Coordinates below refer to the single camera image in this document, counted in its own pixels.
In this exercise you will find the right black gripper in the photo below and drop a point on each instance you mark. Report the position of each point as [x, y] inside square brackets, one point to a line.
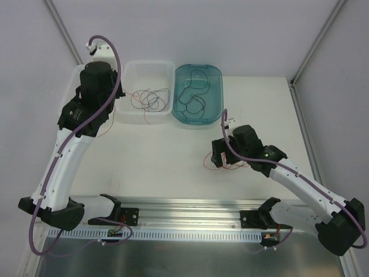
[217, 153]

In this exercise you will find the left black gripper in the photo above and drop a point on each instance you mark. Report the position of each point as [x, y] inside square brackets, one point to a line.
[117, 87]

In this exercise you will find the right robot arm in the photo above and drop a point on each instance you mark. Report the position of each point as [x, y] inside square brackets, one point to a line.
[339, 224]

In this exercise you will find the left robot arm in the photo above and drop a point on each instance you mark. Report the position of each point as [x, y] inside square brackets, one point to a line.
[51, 200]

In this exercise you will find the left white perforated basket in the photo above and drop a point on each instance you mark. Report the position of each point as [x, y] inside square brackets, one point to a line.
[69, 89]

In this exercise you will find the white perforated basket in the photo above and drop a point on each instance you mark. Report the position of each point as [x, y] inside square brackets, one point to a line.
[69, 89]
[149, 89]

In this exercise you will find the right white perforated basket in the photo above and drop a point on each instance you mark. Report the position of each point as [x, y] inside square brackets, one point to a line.
[149, 89]

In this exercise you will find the teal transparent plastic bin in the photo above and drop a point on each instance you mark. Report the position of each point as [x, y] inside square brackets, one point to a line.
[198, 94]

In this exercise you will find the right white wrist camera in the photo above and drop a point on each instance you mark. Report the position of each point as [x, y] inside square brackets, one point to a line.
[231, 124]

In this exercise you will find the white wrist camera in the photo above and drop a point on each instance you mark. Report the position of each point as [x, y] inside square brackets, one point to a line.
[101, 52]
[231, 124]

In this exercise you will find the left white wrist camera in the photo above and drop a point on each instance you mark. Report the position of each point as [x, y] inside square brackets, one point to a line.
[101, 52]

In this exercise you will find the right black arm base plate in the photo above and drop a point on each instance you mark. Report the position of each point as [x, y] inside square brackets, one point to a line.
[249, 219]

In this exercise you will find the aluminium mounting rail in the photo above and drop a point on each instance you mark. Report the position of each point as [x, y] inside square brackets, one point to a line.
[189, 214]

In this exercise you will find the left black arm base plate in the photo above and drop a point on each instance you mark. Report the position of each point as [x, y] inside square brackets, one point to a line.
[128, 216]

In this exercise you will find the white slotted cable duct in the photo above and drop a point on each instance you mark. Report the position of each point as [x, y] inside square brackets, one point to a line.
[165, 235]

